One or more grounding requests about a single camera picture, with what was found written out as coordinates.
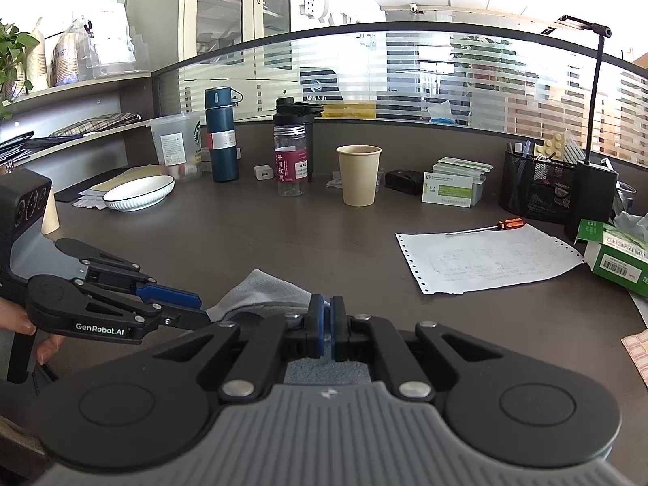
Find person's left hand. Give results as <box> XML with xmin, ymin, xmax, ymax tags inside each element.
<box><xmin>0</xmin><ymin>298</ymin><xmax>66</xmax><ymax>365</ymax></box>

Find green tissue box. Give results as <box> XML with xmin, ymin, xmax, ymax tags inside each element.
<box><xmin>574</xmin><ymin>210</ymin><xmax>648</xmax><ymax>298</ymax></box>

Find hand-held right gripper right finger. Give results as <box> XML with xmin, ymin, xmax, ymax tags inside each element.
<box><xmin>331</xmin><ymin>296</ymin><xmax>507</xmax><ymax>401</ymax></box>

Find wooden shelf unit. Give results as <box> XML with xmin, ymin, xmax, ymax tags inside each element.
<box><xmin>0</xmin><ymin>71</ymin><xmax>158</xmax><ymax>198</ymax></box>

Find black mesh pen holder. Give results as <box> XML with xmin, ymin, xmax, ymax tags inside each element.
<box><xmin>499</xmin><ymin>142</ymin><xmax>583</xmax><ymax>224</ymax></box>

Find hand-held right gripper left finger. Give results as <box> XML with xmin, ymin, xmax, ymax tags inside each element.
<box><xmin>167</xmin><ymin>294</ymin><xmax>332</xmax><ymax>401</ymax></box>

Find green potted plant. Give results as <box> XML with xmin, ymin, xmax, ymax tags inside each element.
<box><xmin>0</xmin><ymin>19</ymin><xmax>40</xmax><ymax>121</ymax></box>

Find stack of white papers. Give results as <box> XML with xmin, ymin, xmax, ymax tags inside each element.
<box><xmin>71</xmin><ymin>187</ymin><xmax>109</xmax><ymax>209</ymax></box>

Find black desk lamp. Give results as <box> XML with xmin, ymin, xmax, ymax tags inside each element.
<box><xmin>543</xmin><ymin>14</ymin><xmax>619</xmax><ymax>241</ymax></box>

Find black folders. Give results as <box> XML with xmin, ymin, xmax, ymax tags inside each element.
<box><xmin>0</xmin><ymin>130</ymin><xmax>36</xmax><ymax>165</ymax></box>

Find clear plastic container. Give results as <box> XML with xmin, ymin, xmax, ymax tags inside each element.
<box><xmin>91</xmin><ymin>2</ymin><xmax>153</xmax><ymax>79</ymax></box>

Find glass door cabinet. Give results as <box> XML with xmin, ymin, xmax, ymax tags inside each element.
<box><xmin>124</xmin><ymin>0</ymin><xmax>293</xmax><ymax>112</ymax></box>

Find clear jar with red label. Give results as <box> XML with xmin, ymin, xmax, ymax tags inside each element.
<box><xmin>273</xmin><ymin>126</ymin><xmax>309</xmax><ymax>198</ymax></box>

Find green translucent card box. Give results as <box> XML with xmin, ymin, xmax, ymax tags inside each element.
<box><xmin>433</xmin><ymin>157</ymin><xmax>494</xmax><ymax>198</ymax></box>

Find plastic bag of goods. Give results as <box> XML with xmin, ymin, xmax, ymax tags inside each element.
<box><xmin>23</xmin><ymin>15</ymin><xmax>94</xmax><ymax>89</ymax></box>

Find translucent plastic cup with label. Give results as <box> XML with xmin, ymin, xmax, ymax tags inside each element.
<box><xmin>149</xmin><ymin>114</ymin><xmax>203</xmax><ymax>183</ymax></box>

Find striped glass partition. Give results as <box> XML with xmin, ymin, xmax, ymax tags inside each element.
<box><xmin>152</xmin><ymin>23</ymin><xmax>648</xmax><ymax>165</ymax></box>

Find metal cup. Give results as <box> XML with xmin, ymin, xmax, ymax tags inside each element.
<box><xmin>615</xmin><ymin>182</ymin><xmax>639</xmax><ymax>211</ymax></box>

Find checked cloth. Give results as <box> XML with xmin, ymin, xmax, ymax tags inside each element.
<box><xmin>48</xmin><ymin>114</ymin><xmax>143</xmax><ymax>137</ymax></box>

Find white plate with black rim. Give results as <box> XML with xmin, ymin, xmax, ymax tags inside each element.
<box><xmin>102</xmin><ymin>175</ymin><xmax>175</xmax><ymax>212</ymax></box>

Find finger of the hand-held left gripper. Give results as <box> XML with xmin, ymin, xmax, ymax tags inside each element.
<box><xmin>55</xmin><ymin>238</ymin><xmax>203</xmax><ymax>311</ymax></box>
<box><xmin>76</xmin><ymin>282</ymin><xmax>212</xmax><ymax>346</ymax></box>

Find white printed paper sheet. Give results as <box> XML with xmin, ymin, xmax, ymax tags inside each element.
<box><xmin>395</xmin><ymin>223</ymin><xmax>585</xmax><ymax>295</ymax></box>

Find brown paper cup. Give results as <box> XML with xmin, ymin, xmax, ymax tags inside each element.
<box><xmin>337</xmin><ymin>145</ymin><xmax>382</xmax><ymax>207</ymax></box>

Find dark blue thermos bottle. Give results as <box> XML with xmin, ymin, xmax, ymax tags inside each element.
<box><xmin>205</xmin><ymin>87</ymin><xmax>241</xmax><ymax>183</ymax></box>

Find white green business card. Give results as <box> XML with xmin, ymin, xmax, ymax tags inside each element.
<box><xmin>422</xmin><ymin>172</ymin><xmax>474</xmax><ymax>208</ymax></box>

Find grey towel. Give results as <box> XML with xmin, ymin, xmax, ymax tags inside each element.
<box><xmin>205</xmin><ymin>268</ymin><xmax>373</xmax><ymax>386</ymax></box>

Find small black box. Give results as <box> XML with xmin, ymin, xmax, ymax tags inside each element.
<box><xmin>385</xmin><ymin>168</ymin><xmax>425</xmax><ymax>196</ymax></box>

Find black shaker bottle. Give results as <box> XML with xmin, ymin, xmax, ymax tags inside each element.
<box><xmin>276</xmin><ymin>97</ymin><xmax>325</xmax><ymax>178</ymax></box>

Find orange handled screwdriver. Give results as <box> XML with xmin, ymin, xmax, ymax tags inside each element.
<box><xmin>445</xmin><ymin>217</ymin><xmax>526</xmax><ymax>237</ymax></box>

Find yellow toy bricks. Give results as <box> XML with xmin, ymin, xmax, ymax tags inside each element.
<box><xmin>535</xmin><ymin>132</ymin><xmax>567</xmax><ymax>159</ymax></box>

